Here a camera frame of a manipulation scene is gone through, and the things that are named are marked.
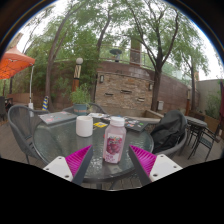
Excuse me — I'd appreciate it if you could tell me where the black backpack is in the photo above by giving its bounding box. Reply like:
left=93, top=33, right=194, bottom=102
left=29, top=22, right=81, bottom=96
left=150, top=109, right=188, bottom=154

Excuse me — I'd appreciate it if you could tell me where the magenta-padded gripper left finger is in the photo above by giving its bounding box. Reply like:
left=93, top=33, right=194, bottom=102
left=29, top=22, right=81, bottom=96
left=43, top=144, right=95, bottom=186

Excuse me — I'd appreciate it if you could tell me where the dark forked tree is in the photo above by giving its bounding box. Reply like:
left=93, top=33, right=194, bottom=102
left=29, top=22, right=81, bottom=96
left=123, top=0, right=201, bottom=113

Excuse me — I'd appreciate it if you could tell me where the black laptop with stickers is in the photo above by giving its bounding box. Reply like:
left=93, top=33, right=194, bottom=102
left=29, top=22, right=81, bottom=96
left=100, top=114, right=150, bottom=133

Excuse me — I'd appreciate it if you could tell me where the grey mesh patio chair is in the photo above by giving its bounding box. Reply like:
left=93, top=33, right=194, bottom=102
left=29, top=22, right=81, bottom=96
left=7, top=104, right=51, bottom=164
left=151, top=128, right=190, bottom=160
left=63, top=102, right=108, bottom=116

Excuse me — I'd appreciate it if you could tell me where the purple juice bottle white cap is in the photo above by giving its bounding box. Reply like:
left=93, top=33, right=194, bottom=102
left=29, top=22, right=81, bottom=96
left=102, top=116, right=128, bottom=165

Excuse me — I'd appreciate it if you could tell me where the black slatted chair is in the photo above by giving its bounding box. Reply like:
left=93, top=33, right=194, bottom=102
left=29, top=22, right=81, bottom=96
left=190, top=124, right=223, bottom=161

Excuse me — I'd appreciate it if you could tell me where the blue yellow striped bollard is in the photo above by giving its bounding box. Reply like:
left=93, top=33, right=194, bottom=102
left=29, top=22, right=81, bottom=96
left=41, top=95, right=50, bottom=112

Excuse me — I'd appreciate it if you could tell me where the yellow square card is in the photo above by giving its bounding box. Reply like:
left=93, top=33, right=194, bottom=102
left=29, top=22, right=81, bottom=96
left=93, top=121, right=109, bottom=130

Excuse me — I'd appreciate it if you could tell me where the leaning grey tree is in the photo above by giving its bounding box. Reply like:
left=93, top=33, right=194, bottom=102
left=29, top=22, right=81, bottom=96
left=44, top=0, right=111, bottom=113

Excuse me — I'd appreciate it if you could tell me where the white cup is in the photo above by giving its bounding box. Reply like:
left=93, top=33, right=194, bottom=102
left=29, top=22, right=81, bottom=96
left=75, top=115, right=94, bottom=138

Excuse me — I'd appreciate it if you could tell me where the potted green plant blue pot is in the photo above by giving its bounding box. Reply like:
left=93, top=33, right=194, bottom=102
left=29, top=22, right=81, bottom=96
left=69, top=84, right=92, bottom=116

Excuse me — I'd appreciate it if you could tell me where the round grey side table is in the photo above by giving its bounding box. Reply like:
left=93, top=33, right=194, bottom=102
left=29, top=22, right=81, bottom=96
left=184, top=115, right=209, bottom=160

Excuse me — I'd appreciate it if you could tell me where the white sticker sheet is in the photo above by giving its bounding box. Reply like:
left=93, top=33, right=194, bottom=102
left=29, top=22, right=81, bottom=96
left=87, top=112, right=110, bottom=120

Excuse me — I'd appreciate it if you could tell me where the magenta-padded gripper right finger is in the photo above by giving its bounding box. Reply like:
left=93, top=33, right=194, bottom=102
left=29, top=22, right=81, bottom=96
left=127, top=144, right=184, bottom=187

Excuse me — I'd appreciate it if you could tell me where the silver laptop with stickers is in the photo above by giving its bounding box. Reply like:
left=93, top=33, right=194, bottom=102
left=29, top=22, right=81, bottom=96
left=38, top=110, right=78, bottom=126

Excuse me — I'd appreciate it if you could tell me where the orange patio umbrella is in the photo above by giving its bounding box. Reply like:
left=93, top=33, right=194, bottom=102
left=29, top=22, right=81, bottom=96
left=0, top=45, right=36, bottom=112

